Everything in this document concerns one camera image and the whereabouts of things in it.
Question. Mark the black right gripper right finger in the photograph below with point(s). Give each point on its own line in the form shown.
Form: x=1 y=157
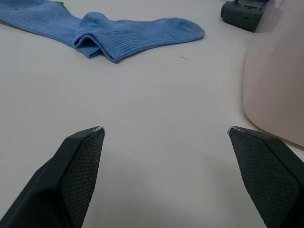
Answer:
x=263 y=171

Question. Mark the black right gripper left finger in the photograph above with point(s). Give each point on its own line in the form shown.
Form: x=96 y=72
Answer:
x=71 y=171

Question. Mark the blue ribbed sock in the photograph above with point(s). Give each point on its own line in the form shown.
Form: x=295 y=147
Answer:
x=114 y=33

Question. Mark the pale pink plastic container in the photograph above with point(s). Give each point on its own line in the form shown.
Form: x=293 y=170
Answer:
x=275 y=80

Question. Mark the dark grey remote controller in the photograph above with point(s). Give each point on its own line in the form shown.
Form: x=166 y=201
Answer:
x=244 y=14

